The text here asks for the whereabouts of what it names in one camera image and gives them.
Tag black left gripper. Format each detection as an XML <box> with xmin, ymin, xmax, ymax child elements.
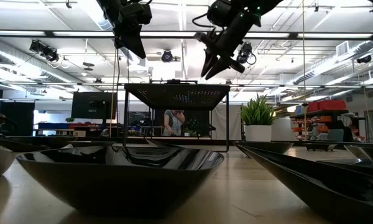
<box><xmin>111</xmin><ymin>6</ymin><xmax>147</xmax><ymax>60</ymax></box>

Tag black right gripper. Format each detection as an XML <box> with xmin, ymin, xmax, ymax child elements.
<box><xmin>195</xmin><ymin>14</ymin><xmax>262</xmax><ymax>81</ymax></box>

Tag black ceiling spotlight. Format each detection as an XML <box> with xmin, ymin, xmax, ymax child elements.
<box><xmin>236</xmin><ymin>42</ymin><xmax>257</xmax><ymax>65</ymax></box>
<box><xmin>160</xmin><ymin>49</ymin><xmax>174</xmax><ymax>63</ymax></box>
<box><xmin>29</xmin><ymin>39</ymin><xmax>60</xmax><ymax>63</ymax></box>

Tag black perforated metal riser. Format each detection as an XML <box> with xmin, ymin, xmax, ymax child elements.
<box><xmin>122</xmin><ymin>79</ymin><xmax>231</xmax><ymax>153</ymax></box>

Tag white fabric screen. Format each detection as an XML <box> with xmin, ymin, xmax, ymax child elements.
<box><xmin>211</xmin><ymin>104</ymin><xmax>242</xmax><ymax>141</ymax></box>

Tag green plant in white pot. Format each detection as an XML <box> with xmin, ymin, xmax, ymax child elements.
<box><xmin>238</xmin><ymin>94</ymin><xmax>277</xmax><ymax>143</ymax></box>

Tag person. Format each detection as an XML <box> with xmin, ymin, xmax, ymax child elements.
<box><xmin>162</xmin><ymin>109</ymin><xmax>186</xmax><ymax>137</ymax></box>

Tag black monitor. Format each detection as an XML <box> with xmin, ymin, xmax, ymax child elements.
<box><xmin>70</xmin><ymin>91</ymin><xmax>118</xmax><ymax>120</ymax></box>

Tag black overhead light bar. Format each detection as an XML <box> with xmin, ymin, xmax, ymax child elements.
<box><xmin>0</xmin><ymin>29</ymin><xmax>373</xmax><ymax>40</ymax></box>

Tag red storage bins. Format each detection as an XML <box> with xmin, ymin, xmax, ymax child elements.
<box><xmin>306</xmin><ymin>99</ymin><xmax>348</xmax><ymax>113</ymax></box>

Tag storage shelf unit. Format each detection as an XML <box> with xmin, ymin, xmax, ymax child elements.
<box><xmin>290</xmin><ymin>108</ymin><xmax>366</xmax><ymax>142</ymax></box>

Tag black room divider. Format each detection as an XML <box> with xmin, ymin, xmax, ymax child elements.
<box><xmin>0</xmin><ymin>101</ymin><xmax>35</xmax><ymax>137</ymax></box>

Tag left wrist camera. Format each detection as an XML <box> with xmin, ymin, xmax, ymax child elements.
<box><xmin>124</xmin><ymin>2</ymin><xmax>153</xmax><ymax>26</ymax></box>

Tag black aluminium table frame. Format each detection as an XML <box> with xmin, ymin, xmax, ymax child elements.
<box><xmin>0</xmin><ymin>133</ymin><xmax>373</xmax><ymax>154</ymax></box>

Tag yellow hanging cable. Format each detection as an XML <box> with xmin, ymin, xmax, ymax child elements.
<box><xmin>301</xmin><ymin>0</ymin><xmax>308</xmax><ymax>108</ymax></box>

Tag black ceiling camera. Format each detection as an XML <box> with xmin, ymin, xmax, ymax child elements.
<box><xmin>356</xmin><ymin>54</ymin><xmax>372</xmax><ymax>65</ymax></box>

